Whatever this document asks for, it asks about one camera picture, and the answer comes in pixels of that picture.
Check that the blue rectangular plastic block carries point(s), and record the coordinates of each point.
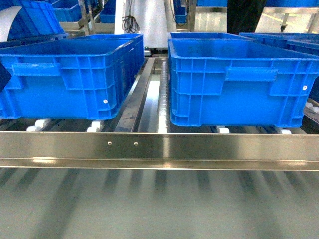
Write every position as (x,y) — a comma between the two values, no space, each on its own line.
(5,77)

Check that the steel roller shelf rack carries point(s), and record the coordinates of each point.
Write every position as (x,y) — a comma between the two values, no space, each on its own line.
(141,136)

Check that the blue bin front right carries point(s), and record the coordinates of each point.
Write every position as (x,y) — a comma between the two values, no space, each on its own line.
(234,82)

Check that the blue bin front left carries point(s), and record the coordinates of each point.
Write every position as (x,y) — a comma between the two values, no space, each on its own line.
(81,78)

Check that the tilted blue bin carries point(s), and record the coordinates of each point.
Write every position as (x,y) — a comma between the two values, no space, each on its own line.
(34,19)

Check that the grey curved flat panel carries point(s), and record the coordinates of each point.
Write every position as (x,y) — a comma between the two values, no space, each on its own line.
(7,17)

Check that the white pillar with cables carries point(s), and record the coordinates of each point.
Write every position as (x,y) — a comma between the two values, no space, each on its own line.
(154,17)

